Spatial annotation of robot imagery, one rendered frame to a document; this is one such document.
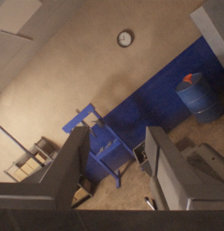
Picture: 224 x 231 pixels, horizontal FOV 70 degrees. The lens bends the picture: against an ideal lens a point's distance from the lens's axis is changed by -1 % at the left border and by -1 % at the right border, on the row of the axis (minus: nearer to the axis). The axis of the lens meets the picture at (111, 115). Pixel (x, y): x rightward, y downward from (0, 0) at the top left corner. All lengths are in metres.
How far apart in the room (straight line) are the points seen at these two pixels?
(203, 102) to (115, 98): 1.84
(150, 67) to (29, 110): 3.05
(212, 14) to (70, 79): 3.02
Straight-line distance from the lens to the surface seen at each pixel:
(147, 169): 3.00
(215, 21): 3.77
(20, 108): 4.49
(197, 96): 3.46
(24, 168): 4.74
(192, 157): 1.19
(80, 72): 3.83
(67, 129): 3.63
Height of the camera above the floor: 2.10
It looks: 13 degrees down
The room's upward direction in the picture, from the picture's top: 42 degrees counter-clockwise
